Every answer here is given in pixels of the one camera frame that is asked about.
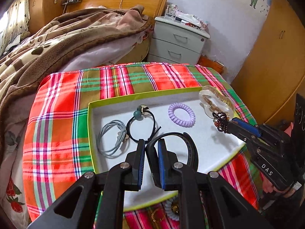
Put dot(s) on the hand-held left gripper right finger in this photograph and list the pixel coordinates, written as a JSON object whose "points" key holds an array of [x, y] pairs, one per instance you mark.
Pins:
{"points": [[162, 164]]}

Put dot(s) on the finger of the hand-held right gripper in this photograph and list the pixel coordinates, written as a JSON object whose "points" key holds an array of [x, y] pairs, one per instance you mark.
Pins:
{"points": [[247, 125], [238, 131]]}

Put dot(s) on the reddish wooden furniture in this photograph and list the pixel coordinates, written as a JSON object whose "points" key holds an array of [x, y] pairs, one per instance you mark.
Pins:
{"points": [[212, 64]]}

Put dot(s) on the black watch band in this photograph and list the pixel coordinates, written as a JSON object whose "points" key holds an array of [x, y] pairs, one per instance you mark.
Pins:
{"points": [[190, 152]]}

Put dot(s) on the translucent pink hair claw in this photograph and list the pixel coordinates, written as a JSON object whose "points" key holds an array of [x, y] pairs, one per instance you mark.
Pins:
{"points": [[207, 95]]}

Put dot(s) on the yellow-green cardboard box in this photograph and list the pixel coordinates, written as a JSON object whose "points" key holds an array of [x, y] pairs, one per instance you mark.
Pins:
{"points": [[214, 152]]}

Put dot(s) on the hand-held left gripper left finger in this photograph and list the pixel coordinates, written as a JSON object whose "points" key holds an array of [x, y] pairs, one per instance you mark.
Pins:
{"points": [[140, 164]]}

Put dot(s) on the red green plaid cloth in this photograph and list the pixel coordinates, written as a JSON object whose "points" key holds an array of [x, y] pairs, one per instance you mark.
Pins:
{"points": [[54, 124]]}

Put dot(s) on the person's right forearm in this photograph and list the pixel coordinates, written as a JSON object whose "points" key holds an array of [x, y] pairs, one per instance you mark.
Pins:
{"points": [[286, 210]]}

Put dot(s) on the wooden headboard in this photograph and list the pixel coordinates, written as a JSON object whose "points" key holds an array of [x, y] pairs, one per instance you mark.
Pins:
{"points": [[107, 2]]}

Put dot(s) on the brown patterned blanket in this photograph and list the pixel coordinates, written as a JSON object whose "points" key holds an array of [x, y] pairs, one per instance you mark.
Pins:
{"points": [[59, 47]]}

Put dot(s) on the tall wooden wardrobe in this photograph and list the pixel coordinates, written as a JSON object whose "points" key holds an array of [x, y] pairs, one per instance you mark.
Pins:
{"points": [[52, 2]]}

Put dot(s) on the pale grey nightstand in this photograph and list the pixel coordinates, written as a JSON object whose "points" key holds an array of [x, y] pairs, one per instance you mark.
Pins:
{"points": [[176, 43]]}

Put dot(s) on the clear acrylic box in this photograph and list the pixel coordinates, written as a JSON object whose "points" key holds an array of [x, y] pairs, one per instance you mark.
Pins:
{"points": [[172, 13]]}

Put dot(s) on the person's right hand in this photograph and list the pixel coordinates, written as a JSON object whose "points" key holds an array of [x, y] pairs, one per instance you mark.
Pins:
{"points": [[268, 187]]}

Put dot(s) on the pile of white packets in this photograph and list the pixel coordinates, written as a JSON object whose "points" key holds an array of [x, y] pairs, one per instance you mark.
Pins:
{"points": [[193, 20]]}

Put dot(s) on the patterned curtain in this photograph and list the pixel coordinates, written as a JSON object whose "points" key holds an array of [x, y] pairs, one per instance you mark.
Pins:
{"points": [[16, 16]]}

